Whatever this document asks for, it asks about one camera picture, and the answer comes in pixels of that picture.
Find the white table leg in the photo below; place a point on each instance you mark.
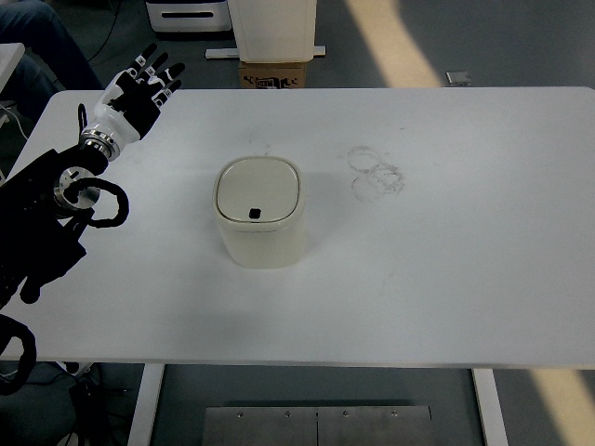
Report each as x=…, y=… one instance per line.
x=146, y=406
x=493, y=427

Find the left white table leg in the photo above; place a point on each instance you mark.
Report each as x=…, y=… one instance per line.
x=146, y=406

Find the grey floor outlet plate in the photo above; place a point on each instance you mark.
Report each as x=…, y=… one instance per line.
x=458, y=78

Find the person in blue jeans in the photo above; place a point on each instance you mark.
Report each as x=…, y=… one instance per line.
x=36, y=25

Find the large white bin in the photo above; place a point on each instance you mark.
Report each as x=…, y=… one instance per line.
x=260, y=24

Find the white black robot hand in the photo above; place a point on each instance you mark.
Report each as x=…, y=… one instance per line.
x=131, y=103

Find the white appliance with slot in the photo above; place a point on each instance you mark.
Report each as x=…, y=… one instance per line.
x=189, y=16

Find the metal floor plate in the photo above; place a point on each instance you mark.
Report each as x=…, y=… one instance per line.
x=330, y=425

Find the right white table leg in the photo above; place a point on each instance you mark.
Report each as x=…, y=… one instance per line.
x=493, y=427

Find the cream push-lid trash can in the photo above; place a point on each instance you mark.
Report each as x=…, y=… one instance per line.
x=259, y=208

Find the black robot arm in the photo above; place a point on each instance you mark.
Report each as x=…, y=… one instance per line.
x=48, y=204

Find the brown cardboard box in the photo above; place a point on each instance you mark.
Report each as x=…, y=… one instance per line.
x=272, y=75

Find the white table base bar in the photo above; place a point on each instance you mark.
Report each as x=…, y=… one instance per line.
x=267, y=55

